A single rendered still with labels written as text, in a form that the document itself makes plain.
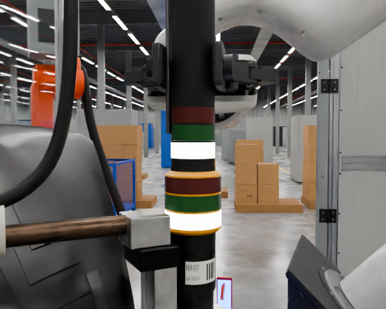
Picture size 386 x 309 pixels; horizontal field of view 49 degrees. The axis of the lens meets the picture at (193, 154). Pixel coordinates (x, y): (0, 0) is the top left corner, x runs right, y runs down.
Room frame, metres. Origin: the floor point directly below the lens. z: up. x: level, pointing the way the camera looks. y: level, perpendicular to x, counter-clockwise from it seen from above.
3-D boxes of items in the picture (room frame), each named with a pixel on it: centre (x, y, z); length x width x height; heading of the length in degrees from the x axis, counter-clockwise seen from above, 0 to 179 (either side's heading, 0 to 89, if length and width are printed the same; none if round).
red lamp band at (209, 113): (0.32, 0.00, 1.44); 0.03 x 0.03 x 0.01
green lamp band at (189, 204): (0.32, 0.00, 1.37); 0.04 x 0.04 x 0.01
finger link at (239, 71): (0.33, -0.03, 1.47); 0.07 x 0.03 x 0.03; 172
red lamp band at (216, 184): (0.32, 0.00, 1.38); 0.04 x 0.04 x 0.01
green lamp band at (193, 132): (0.32, 0.00, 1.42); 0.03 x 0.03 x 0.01
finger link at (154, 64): (0.34, 0.03, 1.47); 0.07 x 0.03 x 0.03; 172
